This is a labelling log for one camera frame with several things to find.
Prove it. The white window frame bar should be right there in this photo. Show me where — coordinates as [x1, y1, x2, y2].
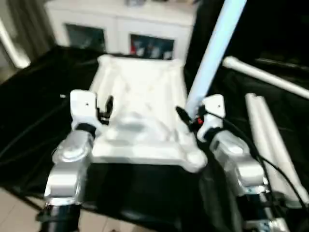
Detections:
[0, 18, 31, 70]

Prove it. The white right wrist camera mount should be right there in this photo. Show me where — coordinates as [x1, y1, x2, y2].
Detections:
[197, 95, 225, 143]

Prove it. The black work mat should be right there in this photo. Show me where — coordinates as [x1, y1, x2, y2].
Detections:
[0, 44, 309, 232]

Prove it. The white glass-door cabinet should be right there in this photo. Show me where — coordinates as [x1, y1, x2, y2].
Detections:
[45, 0, 197, 64]

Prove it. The white plastic table leg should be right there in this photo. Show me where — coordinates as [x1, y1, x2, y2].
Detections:
[253, 94, 306, 203]
[185, 0, 248, 117]
[221, 56, 309, 100]
[244, 93, 287, 195]

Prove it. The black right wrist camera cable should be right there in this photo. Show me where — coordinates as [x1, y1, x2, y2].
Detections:
[204, 110, 309, 210]

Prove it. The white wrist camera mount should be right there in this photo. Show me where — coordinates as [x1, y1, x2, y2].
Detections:
[69, 89, 103, 133]
[197, 95, 225, 143]

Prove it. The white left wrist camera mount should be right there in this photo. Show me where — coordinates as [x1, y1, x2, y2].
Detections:
[69, 89, 103, 133]

